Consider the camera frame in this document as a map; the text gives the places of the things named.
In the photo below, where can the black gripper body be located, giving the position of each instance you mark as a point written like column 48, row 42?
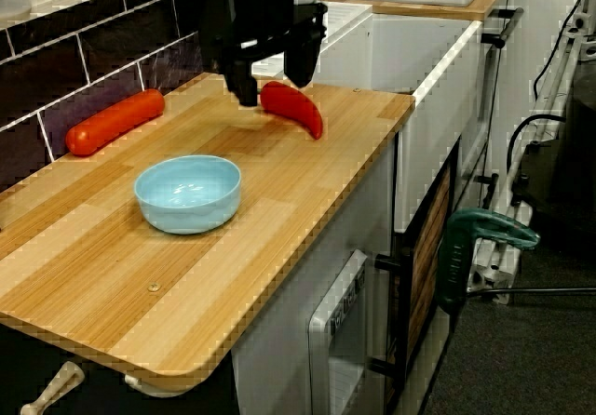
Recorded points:
column 265, row 10

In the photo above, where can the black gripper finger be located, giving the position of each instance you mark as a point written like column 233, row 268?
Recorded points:
column 242, row 84
column 302, row 63

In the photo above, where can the red toy chili pepper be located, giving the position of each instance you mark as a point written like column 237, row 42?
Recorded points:
column 293, row 105

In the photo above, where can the light blue bowl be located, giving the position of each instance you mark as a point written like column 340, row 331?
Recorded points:
column 186, row 201

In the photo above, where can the white toy kitchen cabinet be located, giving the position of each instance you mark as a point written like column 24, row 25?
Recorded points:
column 419, row 61

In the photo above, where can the orange-red toy sausage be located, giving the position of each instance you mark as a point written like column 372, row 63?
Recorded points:
column 116, row 119

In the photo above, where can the dark tiled backsplash with shelf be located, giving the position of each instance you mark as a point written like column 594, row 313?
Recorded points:
column 56, row 52

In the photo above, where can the wood slat cabinet door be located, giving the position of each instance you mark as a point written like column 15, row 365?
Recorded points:
column 428, row 257

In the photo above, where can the grey toy dishwasher door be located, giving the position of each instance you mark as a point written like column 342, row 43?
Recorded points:
column 321, row 340

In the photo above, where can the black bulky equipment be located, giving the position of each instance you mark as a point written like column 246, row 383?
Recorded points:
column 577, row 154

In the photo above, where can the cream rounded hook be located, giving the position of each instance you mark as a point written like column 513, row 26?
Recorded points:
column 153, row 387

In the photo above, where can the black metal rod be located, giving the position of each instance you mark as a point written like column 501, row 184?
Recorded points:
column 535, row 290

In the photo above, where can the cream peg hook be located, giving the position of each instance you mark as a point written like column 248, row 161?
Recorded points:
column 56, row 384

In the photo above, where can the aluminium frame rail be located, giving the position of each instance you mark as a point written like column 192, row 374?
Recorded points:
column 489, row 277

